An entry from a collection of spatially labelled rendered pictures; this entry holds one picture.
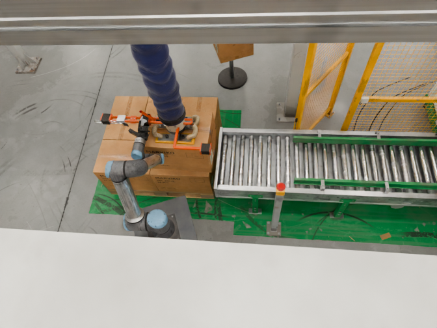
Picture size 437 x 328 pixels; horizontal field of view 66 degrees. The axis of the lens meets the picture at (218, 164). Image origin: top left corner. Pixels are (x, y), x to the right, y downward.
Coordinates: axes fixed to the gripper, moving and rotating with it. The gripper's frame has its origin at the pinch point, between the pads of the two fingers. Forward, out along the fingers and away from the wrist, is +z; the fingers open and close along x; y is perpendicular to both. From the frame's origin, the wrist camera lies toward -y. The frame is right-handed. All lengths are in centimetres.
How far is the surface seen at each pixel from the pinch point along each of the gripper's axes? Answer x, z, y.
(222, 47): -35, 125, 54
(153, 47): 87, -10, 34
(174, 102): 31.7, -6.6, 35.2
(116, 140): -66, 20, -52
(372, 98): -19, 42, 198
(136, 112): -65, 57, -39
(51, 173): -120, 4, -152
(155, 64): 74, -11, 32
